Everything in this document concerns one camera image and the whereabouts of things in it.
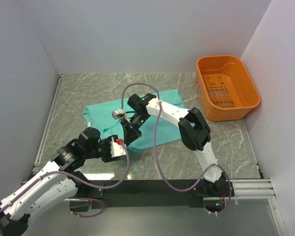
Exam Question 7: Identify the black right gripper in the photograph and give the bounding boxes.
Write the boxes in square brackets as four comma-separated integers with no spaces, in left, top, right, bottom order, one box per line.
[120,113,149,147]

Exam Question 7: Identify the teal t shirt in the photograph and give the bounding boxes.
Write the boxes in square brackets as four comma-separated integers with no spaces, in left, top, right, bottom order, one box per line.
[83,88,187,152]

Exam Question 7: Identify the orange plastic basket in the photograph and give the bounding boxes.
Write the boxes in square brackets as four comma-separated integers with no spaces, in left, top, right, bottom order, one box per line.
[195,55,261,122]

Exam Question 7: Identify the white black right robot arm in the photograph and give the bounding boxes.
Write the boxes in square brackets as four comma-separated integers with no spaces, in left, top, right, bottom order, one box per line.
[116,93,232,196]

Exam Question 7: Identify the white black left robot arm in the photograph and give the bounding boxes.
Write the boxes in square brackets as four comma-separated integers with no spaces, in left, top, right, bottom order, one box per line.
[0,128,128,236]

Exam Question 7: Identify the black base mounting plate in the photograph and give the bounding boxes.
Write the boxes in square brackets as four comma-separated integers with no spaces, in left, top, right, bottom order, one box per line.
[68,178,236,212]

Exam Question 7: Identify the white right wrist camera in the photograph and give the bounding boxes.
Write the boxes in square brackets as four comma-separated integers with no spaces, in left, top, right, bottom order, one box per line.
[112,109,126,119]

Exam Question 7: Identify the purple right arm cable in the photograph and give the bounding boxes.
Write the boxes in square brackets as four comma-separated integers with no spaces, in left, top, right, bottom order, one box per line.
[120,83,233,217]

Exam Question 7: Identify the aluminium frame rail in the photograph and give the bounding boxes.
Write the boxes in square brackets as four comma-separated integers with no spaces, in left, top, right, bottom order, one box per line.
[201,178,276,202]

